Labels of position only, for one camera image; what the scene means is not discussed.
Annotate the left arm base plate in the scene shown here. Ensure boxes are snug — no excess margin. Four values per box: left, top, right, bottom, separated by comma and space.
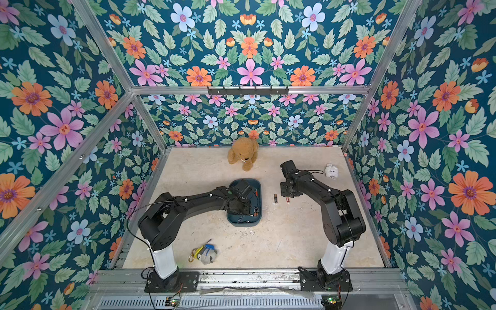
144, 269, 200, 293

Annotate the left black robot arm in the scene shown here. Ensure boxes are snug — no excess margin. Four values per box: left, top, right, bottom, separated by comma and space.
138, 178, 262, 280

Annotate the teal plastic storage tray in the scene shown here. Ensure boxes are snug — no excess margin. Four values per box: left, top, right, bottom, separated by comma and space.
227, 178, 262, 227

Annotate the brown teddy bear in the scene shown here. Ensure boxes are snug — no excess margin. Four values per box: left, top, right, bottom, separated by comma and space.
227, 138, 259, 171

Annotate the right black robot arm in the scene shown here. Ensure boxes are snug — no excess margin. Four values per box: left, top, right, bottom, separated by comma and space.
280, 160, 366, 276

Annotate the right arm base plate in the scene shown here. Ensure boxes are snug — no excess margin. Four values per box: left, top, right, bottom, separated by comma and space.
298, 267, 353, 293

